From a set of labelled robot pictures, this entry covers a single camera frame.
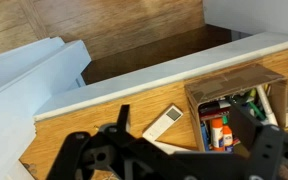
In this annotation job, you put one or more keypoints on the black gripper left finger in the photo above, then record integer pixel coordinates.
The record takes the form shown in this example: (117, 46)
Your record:
(94, 156)

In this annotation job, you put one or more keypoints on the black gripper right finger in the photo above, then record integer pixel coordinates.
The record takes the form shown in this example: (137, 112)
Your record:
(267, 153)

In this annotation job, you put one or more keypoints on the brown cardboard box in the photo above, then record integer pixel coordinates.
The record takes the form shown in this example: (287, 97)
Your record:
(230, 80)

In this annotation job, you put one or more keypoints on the orange cap glue stick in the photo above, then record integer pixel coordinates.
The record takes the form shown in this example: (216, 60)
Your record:
(217, 133)
(228, 136)

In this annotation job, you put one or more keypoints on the green marker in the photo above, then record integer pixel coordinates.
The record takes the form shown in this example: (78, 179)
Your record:
(256, 111)

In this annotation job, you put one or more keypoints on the white marker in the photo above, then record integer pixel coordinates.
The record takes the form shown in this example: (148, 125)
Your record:
(266, 105)

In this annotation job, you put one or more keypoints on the blue marker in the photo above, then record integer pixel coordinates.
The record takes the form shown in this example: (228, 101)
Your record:
(204, 136)

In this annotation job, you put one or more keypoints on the white paper sheets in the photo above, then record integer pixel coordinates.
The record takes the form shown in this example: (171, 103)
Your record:
(174, 147)

